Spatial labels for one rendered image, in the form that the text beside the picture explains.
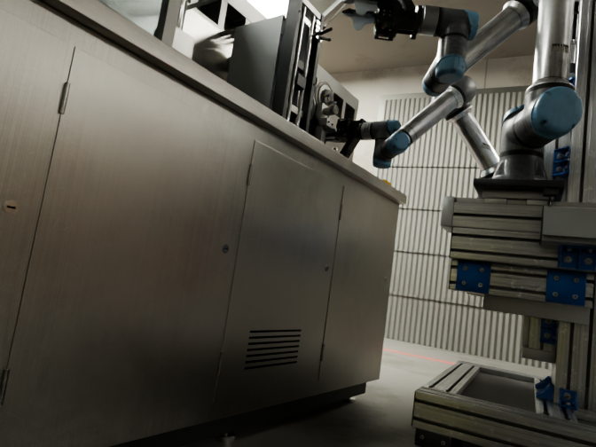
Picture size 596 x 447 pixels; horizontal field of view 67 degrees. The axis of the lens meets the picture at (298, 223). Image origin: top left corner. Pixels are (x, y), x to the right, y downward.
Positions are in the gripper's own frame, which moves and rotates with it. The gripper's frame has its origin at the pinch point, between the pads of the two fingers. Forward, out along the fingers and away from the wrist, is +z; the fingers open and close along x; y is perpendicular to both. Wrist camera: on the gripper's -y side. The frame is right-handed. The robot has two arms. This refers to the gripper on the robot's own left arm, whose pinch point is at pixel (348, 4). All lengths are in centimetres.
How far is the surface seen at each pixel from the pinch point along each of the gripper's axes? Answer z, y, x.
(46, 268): 44, 85, -30
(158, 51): 36, 40, -28
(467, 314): -154, 44, 330
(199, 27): 56, -22, 46
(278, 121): 14.2, 35.0, 5.0
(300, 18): 15.7, -17.4, 29.0
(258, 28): 33, -22, 43
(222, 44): 49, -23, 57
